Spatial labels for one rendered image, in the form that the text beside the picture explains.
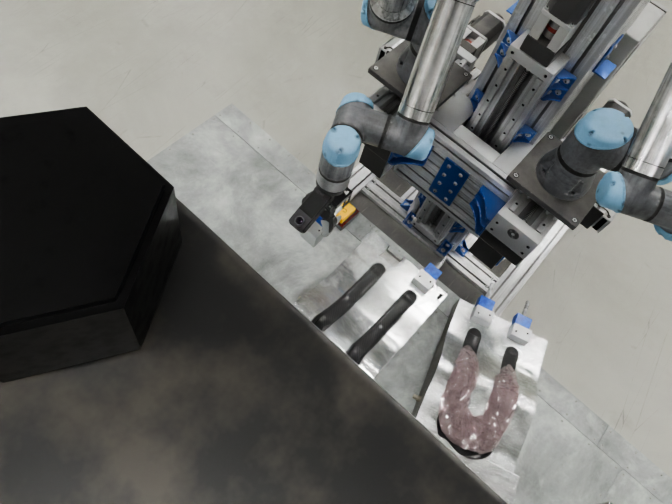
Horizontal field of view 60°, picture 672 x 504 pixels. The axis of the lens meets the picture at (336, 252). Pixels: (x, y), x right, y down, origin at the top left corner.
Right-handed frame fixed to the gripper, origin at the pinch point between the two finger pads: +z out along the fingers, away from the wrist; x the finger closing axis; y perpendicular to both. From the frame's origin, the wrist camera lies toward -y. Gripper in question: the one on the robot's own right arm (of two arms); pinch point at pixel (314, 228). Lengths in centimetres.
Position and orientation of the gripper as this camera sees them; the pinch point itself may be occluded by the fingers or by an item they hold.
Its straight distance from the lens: 149.6
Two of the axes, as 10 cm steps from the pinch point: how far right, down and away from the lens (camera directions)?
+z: -1.6, 4.5, 8.8
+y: 6.6, -6.2, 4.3
